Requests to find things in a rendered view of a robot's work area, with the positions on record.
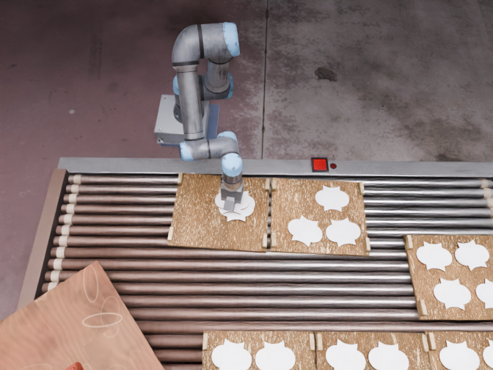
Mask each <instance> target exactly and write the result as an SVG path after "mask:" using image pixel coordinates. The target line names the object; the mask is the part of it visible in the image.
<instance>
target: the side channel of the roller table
mask: <svg viewBox="0 0 493 370"><path fill-rule="evenodd" d="M69 175H70V173H69V172H68V171H67V169H53V172H52V174H51V180H50V183H49V185H48V191H47V194H46V197H45V202H44V205H43V210H42V213H41V216H40V221H39V224H38V227H37V232H36V236H35V238H34V244H33V247H32V251H31V255H30V258H29V262H28V266H27V269H26V274H25V277H24V280H23V285H22V288H21V293H20V297H19V300H18V304H17V308H16V311H18V310H20V309H21V308H22V307H24V306H26V305H28V304H29V303H30V302H32V301H34V300H35V299H37V298H38V297H40V296H42V295H43V293H42V287H43V284H44V283H48V281H46V280H45V274H46V272H47V271H51V269H49V268H48V261H49V260H50V259H54V258H52V257H51V249H52V248H53V247H55V246H54V237H55V236H59V235H57V234H56V227H57V226H58V225H60V224H59V216H60V215H64V214H63V213H62V212H61V207H62V205H63V204H64V205H67V204H65V203H64V196H65V195H69V194H67V192H66V186H67V185H68V184H69V182H68V177H69ZM69 185H71V184H69ZM16 311H15V312H16Z"/></svg>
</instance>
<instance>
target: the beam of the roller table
mask: <svg viewBox="0 0 493 370"><path fill-rule="evenodd" d="M242 163H243V168H242V177H275V178H412V179H479V178H482V179H486V180H489V179H490V178H491V177H492V176H493V162H408V161H344V160H328V165H329V172H328V173H312V165H311V160H281V159H242ZM331 163H334V164H336V165H337V167H336V168H335V169H332V168H331V167H330V164H331ZM57 169H67V171H68V172H69V173H70V175H138V176H178V175H179V172H182V173H194V174H204V175H222V163H221V159H204V160H197V161H188V162H185V161H184V160H182V159H157V158H94V157H60V159H59V164H58V168H57Z"/></svg>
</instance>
